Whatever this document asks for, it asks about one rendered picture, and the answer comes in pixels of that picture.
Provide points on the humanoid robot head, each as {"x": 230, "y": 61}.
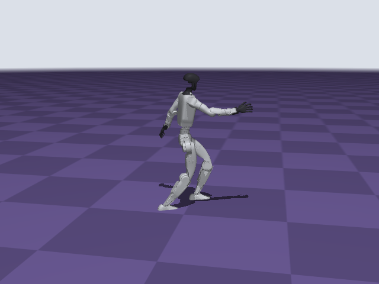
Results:
{"x": 193, "y": 79}

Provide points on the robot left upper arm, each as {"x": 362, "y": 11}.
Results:
{"x": 173, "y": 108}

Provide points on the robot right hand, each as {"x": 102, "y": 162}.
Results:
{"x": 242, "y": 108}

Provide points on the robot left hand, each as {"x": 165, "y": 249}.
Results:
{"x": 162, "y": 131}

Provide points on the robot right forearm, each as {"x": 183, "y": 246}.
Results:
{"x": 221, "y": 112}

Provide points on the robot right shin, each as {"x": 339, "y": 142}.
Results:
{"x": 177, "y": 190}

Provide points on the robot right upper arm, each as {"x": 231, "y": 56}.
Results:
{"x": 195, "y": 103}

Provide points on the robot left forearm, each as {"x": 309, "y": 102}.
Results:
{"x": 168, "y": 119}

